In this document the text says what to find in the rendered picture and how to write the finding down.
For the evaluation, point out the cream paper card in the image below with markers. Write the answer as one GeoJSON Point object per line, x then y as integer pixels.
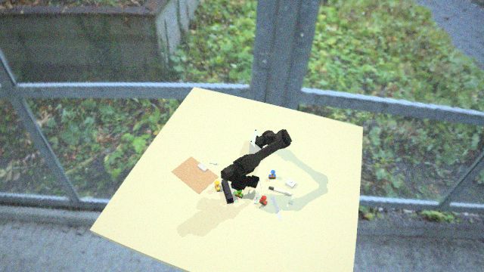
{"type": "Point", "coordinates": [258, 188]}

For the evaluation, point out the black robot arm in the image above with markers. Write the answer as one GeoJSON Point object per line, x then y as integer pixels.
{"type": "Point", "coordinates": [247, 163]}

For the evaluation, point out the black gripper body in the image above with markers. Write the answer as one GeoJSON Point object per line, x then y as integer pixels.
{"type": "Point", "coordinates": [252, 180]}

